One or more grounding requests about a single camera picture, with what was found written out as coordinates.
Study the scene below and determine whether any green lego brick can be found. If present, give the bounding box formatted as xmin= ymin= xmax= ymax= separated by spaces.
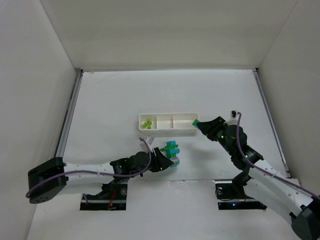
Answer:
xmin=192 ymin=119 xmax=200 ymax=127

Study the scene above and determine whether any teal and green lego figure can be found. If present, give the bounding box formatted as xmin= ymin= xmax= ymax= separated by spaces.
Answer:
xmin=160 ymin=140 xmax=180 ymax=168

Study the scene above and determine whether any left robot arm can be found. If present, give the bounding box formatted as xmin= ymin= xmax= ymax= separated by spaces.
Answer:
xmin=25 ymin=147 xmax=174 ymax=204

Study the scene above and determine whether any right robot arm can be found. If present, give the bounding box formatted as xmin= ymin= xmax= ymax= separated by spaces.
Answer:
xmin=193 ymin=111 xmax=320 ymax=240

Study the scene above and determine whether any white three-compartment tray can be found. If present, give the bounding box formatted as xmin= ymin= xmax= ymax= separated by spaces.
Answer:
xmin=138 ymin=112 xmax=200 ymax=137

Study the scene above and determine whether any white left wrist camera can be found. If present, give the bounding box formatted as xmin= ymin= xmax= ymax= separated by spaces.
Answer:
xmin=144 ymin=135 xmax=155 ymax=146

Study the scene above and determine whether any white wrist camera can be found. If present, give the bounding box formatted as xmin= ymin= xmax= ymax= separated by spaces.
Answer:
xmin=227 ymin=110 xmax=240 ymax=125
xmin=144 ymin=135 xmax=155 ymax=146

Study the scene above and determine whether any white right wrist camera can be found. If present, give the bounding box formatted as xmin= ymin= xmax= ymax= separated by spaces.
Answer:
xmin=227 ymin=110 xmax=240 ymax=125

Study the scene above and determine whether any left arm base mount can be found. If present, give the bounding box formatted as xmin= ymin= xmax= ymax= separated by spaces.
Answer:
xmin=79 ymin=182 xmax=128 ymax=211

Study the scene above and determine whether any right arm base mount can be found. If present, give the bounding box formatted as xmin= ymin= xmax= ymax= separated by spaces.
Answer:
xmin=214 ymin=180 xmax=267 ymax=211

